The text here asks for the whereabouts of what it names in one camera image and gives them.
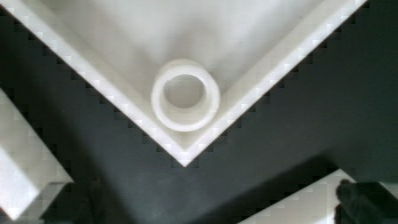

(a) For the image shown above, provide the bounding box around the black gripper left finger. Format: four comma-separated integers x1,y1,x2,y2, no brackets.
41,180,119,224

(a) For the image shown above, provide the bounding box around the white square tabletop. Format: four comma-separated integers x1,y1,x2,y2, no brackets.
0,0,368,165

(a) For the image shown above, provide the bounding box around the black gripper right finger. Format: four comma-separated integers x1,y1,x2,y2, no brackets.
334,179,398,224

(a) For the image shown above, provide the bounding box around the white fence wall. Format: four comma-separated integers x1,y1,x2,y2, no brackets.
0,88,398,224

